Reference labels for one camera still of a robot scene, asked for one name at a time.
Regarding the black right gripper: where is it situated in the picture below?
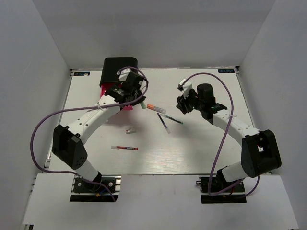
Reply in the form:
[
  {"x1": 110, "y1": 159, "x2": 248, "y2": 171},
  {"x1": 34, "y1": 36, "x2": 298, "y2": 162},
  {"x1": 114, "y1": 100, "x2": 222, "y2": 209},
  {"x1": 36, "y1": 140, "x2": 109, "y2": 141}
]
[{"x1": 177, "y1": 88, "x2": 205, "y2": 114}]

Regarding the green highlighter pen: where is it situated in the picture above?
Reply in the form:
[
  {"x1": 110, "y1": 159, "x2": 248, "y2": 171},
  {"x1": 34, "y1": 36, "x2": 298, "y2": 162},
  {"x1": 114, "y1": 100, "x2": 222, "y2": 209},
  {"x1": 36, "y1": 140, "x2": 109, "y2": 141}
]
[{"x1": 140, "y1": 101, "x2": 147, "y2": 109}]

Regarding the orange highlighter pen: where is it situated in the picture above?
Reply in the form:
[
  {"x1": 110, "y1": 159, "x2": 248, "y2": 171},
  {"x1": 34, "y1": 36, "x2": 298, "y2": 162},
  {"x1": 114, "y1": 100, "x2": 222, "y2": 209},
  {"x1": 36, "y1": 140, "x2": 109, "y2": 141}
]
[{"x1": 146, "y1": 104, "x2": 166, "y2": 114}]

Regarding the pink top drawer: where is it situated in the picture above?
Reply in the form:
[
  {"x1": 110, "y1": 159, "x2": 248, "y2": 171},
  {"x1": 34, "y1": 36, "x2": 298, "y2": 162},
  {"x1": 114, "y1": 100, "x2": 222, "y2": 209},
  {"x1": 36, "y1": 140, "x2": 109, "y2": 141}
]
[{"x1": 100, "y1": 83, "x2": 133, "y2": 111}]

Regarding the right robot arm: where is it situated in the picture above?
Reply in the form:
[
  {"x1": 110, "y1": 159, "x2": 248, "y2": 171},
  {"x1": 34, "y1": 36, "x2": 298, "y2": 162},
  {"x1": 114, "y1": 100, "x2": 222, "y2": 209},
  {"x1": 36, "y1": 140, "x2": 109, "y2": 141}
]
[{"x1": 177, "y1": 80, "x2": 282, "y2": 192}]

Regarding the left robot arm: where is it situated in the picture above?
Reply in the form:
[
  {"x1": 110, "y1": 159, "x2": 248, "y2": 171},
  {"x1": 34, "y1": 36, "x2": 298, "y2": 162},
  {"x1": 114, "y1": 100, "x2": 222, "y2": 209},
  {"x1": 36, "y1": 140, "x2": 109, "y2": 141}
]
[{"x1": 52, "y1": 69, "x2": 145, "y2": 191}]

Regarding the green ink pen refill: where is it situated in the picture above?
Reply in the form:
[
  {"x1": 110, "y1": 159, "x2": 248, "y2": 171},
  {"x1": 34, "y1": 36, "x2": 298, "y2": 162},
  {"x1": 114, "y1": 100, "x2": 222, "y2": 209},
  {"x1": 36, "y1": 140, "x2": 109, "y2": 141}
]
[{"x1": 160, "y1": 113, "x2": 183, "y2": 124}]

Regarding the white staples box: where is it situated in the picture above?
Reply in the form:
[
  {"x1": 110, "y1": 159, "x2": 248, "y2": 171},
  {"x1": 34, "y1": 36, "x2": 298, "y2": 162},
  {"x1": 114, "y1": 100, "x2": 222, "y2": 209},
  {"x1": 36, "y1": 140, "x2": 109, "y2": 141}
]
[{"x1": 126, "y1": 127, "x2": 136, "y2": 134}]

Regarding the purple ink pen refill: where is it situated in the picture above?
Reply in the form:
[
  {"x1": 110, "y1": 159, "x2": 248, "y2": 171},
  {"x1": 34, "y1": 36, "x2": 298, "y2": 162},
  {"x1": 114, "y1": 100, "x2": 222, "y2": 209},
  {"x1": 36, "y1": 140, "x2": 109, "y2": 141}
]
[{"x1": 157, "y1": 113, "x2": 171, "y2": 134}]

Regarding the black drawer cabinet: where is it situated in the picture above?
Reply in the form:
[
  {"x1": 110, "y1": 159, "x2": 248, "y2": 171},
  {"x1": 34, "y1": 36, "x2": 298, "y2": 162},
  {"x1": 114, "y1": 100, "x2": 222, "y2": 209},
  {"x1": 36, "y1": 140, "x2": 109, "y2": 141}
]
[{"x1": 99, "y1": 57, "x2": 138, "y2": 95}]

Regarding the red ink pen refill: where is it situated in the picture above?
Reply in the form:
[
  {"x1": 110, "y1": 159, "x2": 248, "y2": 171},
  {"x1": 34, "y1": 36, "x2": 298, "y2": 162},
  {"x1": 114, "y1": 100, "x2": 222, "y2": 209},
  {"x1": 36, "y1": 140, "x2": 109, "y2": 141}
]
[{"x1": 111, "y1": 146, "x2": 138, "y2": 150}]

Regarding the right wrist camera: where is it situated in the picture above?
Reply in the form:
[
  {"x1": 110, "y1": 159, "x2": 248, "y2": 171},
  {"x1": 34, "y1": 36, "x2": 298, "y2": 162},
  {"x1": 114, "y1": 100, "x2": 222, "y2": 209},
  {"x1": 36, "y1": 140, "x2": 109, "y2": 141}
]
[{"x1": 177, "y1": 79, "x2": 192, "y2": 93}]

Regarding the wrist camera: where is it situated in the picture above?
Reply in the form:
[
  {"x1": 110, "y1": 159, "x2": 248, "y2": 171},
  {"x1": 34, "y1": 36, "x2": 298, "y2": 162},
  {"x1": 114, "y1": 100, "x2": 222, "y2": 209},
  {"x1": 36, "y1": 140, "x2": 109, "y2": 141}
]
[
  {"x1": 177, "y1": 79, "x2": 192, "y2": 93},
  {"x1": 117, "y1": 68, "x2": 131, "y2": 82}
]

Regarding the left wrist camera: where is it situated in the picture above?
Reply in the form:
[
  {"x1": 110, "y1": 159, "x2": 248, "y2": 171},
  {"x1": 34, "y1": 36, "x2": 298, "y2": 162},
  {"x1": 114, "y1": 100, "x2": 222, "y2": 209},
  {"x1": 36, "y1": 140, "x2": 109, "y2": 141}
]
[{"x1": 117, "y1": 68, "x2": 131, "y2": 82}]

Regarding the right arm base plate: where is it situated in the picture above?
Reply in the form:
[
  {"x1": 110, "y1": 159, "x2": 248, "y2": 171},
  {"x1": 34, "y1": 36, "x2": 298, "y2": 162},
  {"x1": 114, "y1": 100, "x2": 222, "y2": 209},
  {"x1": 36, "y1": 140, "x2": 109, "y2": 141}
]
[{"x1": 195, "y1": 176, "x2": 247, "y2": 204}]

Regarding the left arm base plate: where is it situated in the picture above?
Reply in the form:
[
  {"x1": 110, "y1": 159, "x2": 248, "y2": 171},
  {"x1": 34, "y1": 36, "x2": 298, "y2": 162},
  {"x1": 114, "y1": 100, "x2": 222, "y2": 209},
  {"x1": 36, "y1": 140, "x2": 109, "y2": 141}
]
[{"x1": 70, "y1": 175, "x2": 121, "y2": 203}]

